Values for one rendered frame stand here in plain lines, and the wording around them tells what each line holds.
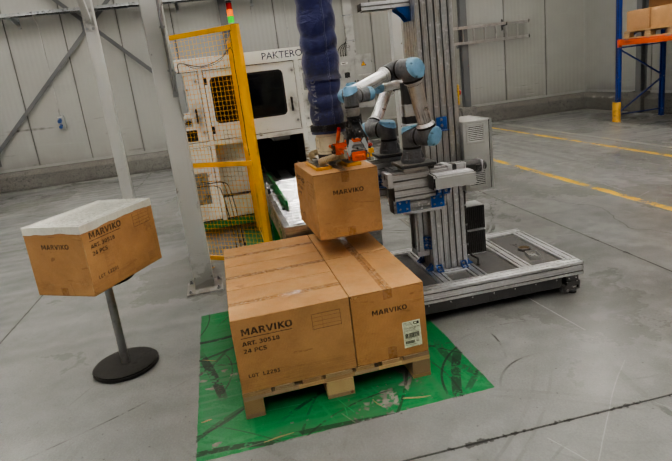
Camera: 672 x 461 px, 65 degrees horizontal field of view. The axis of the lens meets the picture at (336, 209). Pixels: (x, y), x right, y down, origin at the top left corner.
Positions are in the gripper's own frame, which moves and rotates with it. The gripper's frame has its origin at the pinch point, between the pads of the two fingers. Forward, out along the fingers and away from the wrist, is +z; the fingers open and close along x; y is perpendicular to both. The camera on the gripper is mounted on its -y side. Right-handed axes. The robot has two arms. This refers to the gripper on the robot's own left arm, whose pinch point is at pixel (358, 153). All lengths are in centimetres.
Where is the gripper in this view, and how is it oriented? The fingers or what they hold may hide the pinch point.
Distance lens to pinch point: 283.7
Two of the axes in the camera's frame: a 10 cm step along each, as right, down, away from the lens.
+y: -2.5, -2.4, 9.4
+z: 1.3, 9.5, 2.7
